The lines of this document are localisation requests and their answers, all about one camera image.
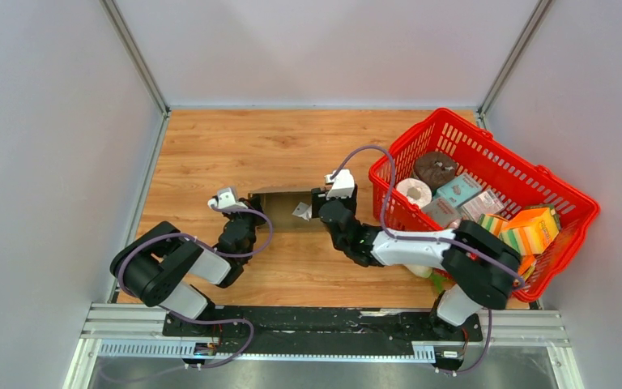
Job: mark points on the red plastic basket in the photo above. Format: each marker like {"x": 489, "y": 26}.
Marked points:
{"x": 515, "y": 181}

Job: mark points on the teal small box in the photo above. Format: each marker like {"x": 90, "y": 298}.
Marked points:
{"x": 459, "y": 190}

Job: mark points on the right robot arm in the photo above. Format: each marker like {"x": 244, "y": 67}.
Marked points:
{"x": 483, "y": 267}

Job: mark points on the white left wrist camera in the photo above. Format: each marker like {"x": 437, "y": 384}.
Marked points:
{"x": 226, "y": 200}

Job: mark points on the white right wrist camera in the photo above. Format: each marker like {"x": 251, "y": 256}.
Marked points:
{"x": 341, "y": 184}

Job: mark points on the small white packet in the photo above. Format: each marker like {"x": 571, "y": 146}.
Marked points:
{"x": 303, "y": 211}

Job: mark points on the orange snack bag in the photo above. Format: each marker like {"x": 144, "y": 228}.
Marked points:
{"x": 527, "y": 266}

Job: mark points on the striped colourful sponge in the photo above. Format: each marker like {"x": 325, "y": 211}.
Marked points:
{"x": 495, "y": 224}

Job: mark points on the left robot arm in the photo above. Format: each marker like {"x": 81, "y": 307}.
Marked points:
{"x": 153, "y": 267}

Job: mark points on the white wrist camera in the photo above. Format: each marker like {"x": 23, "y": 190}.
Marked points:
{"x": 226, "y": 200}
{"x": 341, "y": 184}

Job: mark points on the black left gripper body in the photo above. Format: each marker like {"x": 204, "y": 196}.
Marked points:
{"x": 252, "y": 220}

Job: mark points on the brown cardboard box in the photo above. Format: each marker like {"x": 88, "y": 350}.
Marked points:
{"x": 278, "y": 203}

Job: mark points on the pink transparent packet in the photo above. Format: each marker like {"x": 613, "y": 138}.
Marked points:
{"x": 484, "y": 203}

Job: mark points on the white tissue roll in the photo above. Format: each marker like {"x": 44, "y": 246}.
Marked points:
{"x": 417, "y": 193}

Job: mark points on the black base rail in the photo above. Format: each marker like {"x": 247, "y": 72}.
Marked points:
{"x": 329, "y": 332}

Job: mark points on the brown round chocolate cake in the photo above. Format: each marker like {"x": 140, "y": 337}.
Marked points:
{"x": 434, "y": 169}

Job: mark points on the orange sponge pack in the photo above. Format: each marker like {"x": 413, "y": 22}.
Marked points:
{"x": 532, "y": 230}

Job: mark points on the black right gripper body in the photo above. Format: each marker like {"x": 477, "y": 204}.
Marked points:
{"x": 317, "y": 201}

